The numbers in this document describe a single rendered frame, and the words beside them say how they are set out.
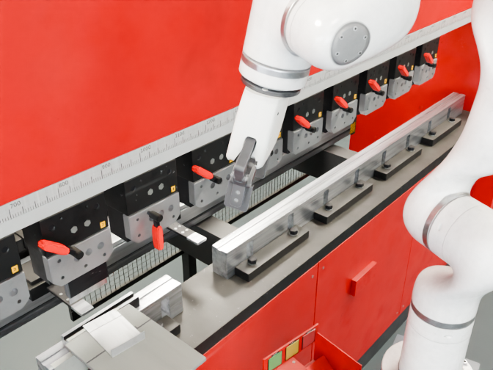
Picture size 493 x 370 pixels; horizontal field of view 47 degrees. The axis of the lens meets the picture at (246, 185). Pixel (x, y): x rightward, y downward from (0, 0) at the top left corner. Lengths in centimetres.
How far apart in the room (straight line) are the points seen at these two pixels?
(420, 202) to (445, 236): 8
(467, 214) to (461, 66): 199
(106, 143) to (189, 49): 28
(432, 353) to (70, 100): 82
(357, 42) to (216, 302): 112
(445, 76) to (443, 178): 200
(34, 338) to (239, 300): 150
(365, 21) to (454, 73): 239
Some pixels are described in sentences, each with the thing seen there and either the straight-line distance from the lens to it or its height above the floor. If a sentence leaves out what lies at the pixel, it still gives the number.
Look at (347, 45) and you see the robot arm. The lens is 59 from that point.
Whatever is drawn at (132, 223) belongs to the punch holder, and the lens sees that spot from 128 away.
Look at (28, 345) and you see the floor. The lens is 289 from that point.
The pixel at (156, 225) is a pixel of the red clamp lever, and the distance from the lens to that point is 129.
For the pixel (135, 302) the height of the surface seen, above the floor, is 99.
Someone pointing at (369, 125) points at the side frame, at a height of 65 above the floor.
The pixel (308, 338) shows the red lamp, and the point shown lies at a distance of 159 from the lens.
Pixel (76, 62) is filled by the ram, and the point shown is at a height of 162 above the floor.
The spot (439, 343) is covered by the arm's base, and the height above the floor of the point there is 115.
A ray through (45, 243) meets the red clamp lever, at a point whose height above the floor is 132.
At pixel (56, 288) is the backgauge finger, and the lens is 152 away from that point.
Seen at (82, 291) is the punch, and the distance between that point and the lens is 133.
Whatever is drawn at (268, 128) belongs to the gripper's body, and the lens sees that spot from 68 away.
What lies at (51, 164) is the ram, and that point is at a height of 144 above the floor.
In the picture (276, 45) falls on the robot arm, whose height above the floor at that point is 175.
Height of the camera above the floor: 193
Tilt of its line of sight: 30 degrees down
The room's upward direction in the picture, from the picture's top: straight up
